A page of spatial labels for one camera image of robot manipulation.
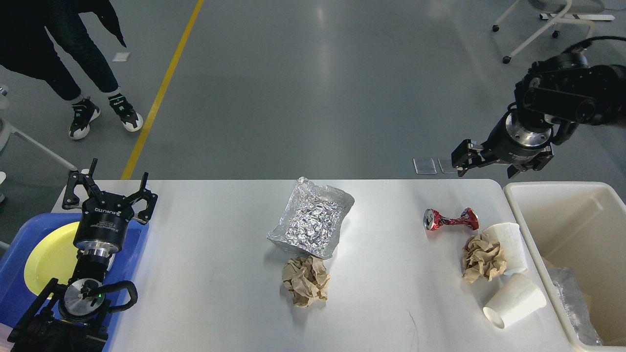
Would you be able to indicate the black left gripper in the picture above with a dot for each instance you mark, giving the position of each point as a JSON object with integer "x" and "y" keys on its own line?
{"x": 102, "y": 227}

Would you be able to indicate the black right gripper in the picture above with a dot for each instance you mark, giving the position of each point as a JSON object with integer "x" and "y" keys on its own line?
{"x": 510, "y": 142}

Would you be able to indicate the yellow-green plastic plate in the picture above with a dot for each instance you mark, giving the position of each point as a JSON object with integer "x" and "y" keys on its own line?
{"x": 54, "y": 257}

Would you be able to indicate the foil tray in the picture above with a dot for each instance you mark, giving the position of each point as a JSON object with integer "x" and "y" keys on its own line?
{"x": 312, "y": 219}
{"x": 575, "y": 305}

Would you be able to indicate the brown paper bag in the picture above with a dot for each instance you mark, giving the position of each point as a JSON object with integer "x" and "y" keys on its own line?
{"x": 605, "y": 296}

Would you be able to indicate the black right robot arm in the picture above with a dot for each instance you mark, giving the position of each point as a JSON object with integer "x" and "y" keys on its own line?
{"x": 554, "y": 97}

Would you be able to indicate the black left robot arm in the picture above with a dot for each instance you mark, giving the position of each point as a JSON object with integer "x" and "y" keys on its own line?
{"x": 70, "y": 317}

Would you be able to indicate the floor outlet plates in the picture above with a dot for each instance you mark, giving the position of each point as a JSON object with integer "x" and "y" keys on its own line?
{"x": 433, "y": 166}

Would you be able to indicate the crushed red soda can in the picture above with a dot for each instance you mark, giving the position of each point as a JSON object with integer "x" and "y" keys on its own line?
{"x": 433, "y": 220}

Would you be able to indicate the small crumpled brown paper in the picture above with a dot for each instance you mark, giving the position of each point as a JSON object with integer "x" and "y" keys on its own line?
{"x": 482, "y": 258}

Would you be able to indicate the cream plastic bin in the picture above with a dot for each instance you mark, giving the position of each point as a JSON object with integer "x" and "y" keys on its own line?
{"x": 571, "y": 222}

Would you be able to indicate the white chair leg left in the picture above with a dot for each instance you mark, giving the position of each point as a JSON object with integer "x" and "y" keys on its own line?
{"x": 7, "y": 130}

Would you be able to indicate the white paper cup lying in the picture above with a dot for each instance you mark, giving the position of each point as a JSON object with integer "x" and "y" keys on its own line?
{"x": 517, "y": 299}

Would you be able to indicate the white office chair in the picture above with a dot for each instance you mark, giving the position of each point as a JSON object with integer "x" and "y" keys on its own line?
{"x": 559, "y": 12}

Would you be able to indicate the crumpled brown paper ball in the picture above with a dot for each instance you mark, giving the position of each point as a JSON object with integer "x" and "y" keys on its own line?
{"x": 306, "y": 279}

